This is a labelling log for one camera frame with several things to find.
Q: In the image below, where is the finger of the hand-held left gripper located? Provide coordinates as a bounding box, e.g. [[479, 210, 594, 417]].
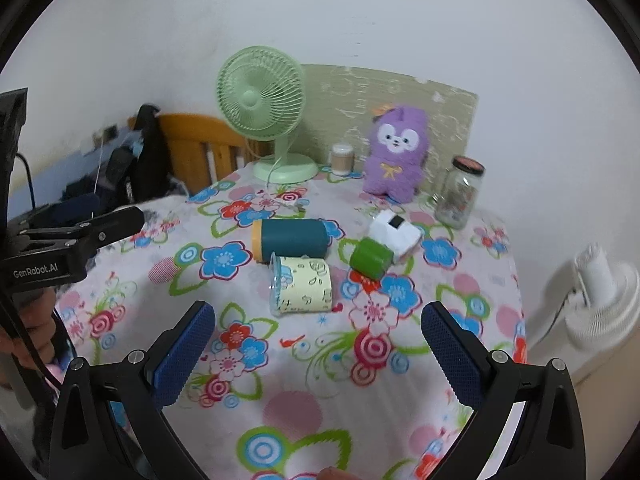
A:
[[19, 206, 146, 261]]

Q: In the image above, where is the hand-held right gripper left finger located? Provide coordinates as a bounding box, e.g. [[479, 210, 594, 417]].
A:
[[49, 301, 217, 480]]

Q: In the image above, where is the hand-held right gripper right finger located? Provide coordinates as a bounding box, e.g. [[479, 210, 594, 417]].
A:
[[420, 301, 587, 480]]

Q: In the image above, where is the pale yellow patterned cup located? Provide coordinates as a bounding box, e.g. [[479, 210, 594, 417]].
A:
[[269, 253, 334, 318]]

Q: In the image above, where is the green cup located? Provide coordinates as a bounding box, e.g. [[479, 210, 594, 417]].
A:
[[349, 238, 394, 279]]

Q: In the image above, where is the teal cup with orange lid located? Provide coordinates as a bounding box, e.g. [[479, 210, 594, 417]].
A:
[[251, 218, 328, 264]]

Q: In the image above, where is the person's left hand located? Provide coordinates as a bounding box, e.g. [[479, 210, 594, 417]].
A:
[[0, 287, 58, 388]]

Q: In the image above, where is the dark cloth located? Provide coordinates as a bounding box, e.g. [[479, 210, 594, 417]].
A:
[[32, 180, 118, 223]]

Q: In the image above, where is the black bag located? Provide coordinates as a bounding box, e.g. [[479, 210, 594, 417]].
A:
[[107, 104, 173, 206]]

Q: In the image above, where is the blue bed sheet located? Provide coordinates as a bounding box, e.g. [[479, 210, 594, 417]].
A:
[[20, 142, 113, 198]]

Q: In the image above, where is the wooden chair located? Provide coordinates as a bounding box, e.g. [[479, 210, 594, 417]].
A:
[[127, 112, 273, 196]]

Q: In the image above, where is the white block toy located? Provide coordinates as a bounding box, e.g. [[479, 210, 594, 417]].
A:
[[368, 209, 422, 264]]

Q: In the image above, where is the floral tablecloth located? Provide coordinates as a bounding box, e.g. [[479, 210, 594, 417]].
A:
[[52, 162, 528, 480]]

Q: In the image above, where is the glass jar with lid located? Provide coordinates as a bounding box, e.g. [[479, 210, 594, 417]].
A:
[[434, 156, 487, 231]]

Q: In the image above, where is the white fan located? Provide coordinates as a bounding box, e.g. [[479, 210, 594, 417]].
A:
[[527, 242, 640, 386]]

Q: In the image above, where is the purple plush toy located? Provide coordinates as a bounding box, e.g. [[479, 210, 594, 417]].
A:
[[362, 104, 431, 200]]

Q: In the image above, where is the green desk fan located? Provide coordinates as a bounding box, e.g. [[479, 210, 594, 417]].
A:
[[216, 46, 319, 184]]

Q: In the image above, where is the small cotton swab jar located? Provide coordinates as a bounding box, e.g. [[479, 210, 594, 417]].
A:
[[331, 143, 356, 176]]

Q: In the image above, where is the green patterned board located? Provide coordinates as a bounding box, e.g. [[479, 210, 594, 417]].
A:
[[300, 64, 480, 196]]

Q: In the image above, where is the black cable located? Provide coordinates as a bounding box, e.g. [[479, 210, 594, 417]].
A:
[[14, 152, 37, 211]]

